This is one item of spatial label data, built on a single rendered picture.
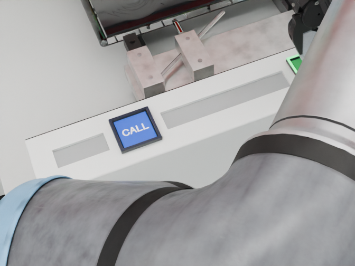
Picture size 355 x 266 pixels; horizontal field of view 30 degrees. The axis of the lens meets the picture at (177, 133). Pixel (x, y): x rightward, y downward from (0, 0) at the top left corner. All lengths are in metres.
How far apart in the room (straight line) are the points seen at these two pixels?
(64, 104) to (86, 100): 0.04
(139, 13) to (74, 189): 0.72
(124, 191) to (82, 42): 0.82
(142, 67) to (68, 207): 0.64
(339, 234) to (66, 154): 0.59
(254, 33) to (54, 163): 0.41
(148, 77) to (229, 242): 0.69
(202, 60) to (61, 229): 0.66
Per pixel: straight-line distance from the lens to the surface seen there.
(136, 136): 0.86
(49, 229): 0.39
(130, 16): 1.10
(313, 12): 0.82
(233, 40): 1.07
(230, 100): 0.90
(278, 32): 1.09
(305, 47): 0.87
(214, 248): 0.32
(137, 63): 1.01
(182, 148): 0.85
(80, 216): 0.38
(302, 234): 0.32
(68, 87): 1.12
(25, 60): 1.18
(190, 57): 1.01
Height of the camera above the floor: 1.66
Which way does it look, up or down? 54 degrees down
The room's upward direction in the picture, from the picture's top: 6 degrees counter-clockwise
